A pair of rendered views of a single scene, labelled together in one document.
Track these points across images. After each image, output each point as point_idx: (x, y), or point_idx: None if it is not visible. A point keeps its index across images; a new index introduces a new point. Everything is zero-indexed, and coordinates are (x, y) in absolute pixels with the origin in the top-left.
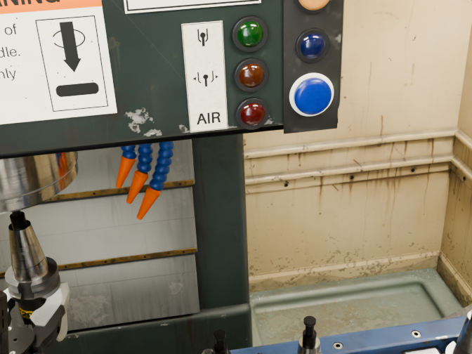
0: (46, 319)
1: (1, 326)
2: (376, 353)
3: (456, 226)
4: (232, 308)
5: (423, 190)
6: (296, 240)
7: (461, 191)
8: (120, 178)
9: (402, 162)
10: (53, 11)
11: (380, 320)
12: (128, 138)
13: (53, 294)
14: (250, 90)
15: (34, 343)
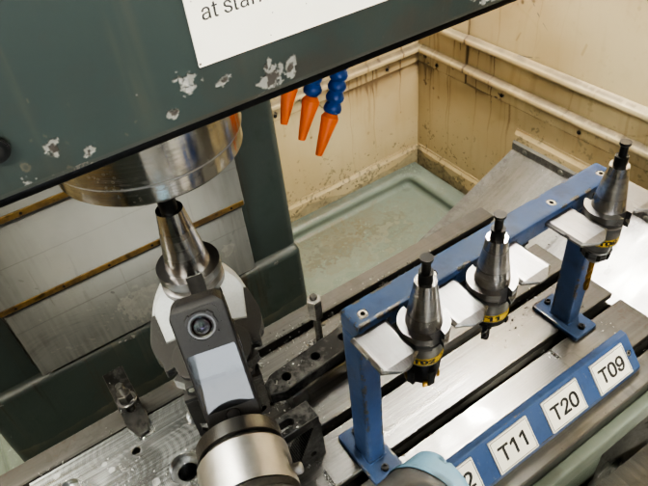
0: (241, 309)
1: (234, 329)
2: (527, 231)
3: (433, 115)
4: (282, 253)
5: (397, 88)
6: (294, 171)
7: (434, 79)
8: (286, 111)
9: (377, 64)
10: None
11: (390, 223)
12: (463, 12)
13: (224, 280)
14: None
15: (253, 337)
